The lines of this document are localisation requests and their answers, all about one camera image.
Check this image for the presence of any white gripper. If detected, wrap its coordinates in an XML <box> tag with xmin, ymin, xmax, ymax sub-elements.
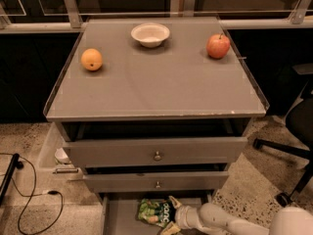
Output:
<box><xmin>160</xmin><ymin>196</ymin><xmax>202</xmax><ymax>235</ymax></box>

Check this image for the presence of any green rice chip bag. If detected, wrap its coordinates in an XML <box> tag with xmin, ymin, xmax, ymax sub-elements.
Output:
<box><xmin>138</xmin><ymin>199</ymin><xmax>176</xmax><ymax>228</ymax></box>

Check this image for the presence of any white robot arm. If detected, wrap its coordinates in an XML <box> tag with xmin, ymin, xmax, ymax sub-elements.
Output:
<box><xmin>160</xmin><ymin>196</ymin><xmax>313</xmax><ymax>235</ymax></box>

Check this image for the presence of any middle grey drawer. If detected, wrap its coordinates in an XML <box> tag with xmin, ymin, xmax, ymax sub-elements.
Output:
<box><xmin>83</xmin><ymin>171</ymin><xmax>229</xmax><ymax>193</ymax></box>

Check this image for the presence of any grey drawer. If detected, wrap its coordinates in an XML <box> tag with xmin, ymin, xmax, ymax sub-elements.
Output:
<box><xmin>83</xmin><ymin>171</ymin><xmax>229</xmax><ymax>193</ymax></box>
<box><xmin>64</xmin><ymin>137</ymin><xmax>247</xmax><ymax>167</ymax></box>
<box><xmin>101</xmin><ymin>192</ymin><xmax>212</xmax><ymax>235</ymax></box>

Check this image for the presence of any bottom grey drawer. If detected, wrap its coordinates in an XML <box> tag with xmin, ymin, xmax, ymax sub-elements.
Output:
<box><xmin>101</xmin><ymin>192</ymin><xmax>212</xmax><ymax>235</ymax></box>

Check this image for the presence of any top grey drawer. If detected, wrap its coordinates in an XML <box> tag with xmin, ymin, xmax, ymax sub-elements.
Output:
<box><xmin>64</xmin><ymin>137</ymin><xmax>247</xmax><ymax>167</ymax></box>

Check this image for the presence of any grey drawer cabinet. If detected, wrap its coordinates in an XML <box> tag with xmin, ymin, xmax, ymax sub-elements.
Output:
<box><xmin>43</xmin><ymin>16</ymin><xmax>270</xmax><ymax>194</ymax></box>

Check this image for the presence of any clear plastic bin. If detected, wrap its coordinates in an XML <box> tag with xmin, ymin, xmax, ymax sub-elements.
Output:
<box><xmin>35</xmin><ymin>124</ymin><xmax>82</xmax><ymax>180</ymax></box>

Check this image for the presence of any black office chair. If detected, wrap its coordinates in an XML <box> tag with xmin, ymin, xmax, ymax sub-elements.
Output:
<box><xmin>252</xmin><ymin>78</ymin><xmax>313</xmax><ymax>207</ymax></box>

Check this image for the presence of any black floor bar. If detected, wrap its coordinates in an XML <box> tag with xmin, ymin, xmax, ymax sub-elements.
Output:
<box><xmin>0</xmin><ymin>154</ymin><xmax>20</xmax><ymax>206</ymax></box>

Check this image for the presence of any red apple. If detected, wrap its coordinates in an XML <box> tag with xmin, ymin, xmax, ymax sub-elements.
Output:
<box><xmin>206</xmin><ymin>33</ymin><xmax>230</xmax><ymax>59</ymax></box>

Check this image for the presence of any orange fruit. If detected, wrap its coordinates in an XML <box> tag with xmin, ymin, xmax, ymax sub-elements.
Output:
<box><xmin>80</xmin><ymin>48</ymin><xmax>103</xmax><ymax>71</ymax></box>

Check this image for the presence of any white paper bowl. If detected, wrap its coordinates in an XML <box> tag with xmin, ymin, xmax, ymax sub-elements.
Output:
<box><xmin>131</xmin><ymin>23</ymin><xmax>170</xmax><ymax>48</ymax></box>

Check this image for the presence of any metal window bracket right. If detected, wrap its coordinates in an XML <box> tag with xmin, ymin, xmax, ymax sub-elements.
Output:
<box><xmin>289</xmin><ymin>0</ymin><xmax>312</xmax><ymax>24</ymax></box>

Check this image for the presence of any metal window bracket left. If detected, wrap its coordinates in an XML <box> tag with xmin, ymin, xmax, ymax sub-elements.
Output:
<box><xmin>64</xmin><ymin>0</ymin><xmax>82</xmax><ymax>28</ymax></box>

